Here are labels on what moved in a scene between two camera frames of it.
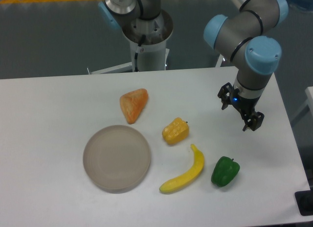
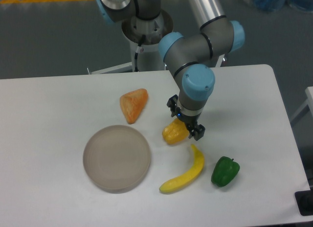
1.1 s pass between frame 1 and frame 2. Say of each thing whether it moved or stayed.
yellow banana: stayed
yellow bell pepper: stayed
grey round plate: stayed
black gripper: moved
